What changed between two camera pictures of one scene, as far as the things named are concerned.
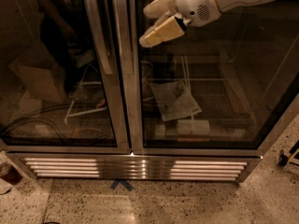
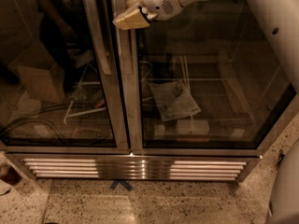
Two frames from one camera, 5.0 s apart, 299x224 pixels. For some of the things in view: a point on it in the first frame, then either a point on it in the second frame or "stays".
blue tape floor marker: x=123 y=182 stays
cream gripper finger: x=163 y=30 → x=131 y=20
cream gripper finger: x=165 y=3 → x=134 y=1
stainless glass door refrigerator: x=81 y=99 stays
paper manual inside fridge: x=174 y=101 stays
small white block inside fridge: x=160 y=130 stays
